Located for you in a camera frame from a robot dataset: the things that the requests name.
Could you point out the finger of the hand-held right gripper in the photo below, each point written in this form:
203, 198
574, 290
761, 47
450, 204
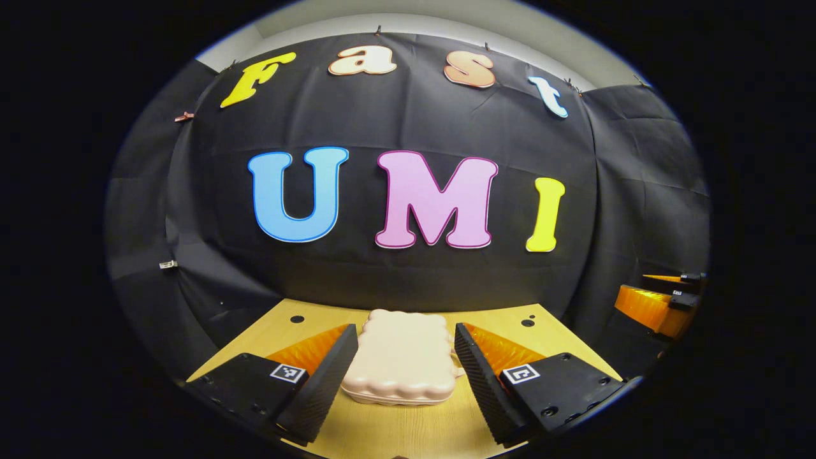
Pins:
676, 279
650, 307

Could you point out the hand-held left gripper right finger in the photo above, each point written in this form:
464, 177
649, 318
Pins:
481, 376

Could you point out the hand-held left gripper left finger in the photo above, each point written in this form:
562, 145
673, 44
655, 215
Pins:
331, 376

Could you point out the black backdrop cloth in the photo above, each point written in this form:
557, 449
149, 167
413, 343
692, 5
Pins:
395, 274

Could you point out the silver binder clip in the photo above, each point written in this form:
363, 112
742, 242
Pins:
168, 264

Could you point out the copper binder clip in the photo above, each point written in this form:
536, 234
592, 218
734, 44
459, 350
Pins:
184, 117

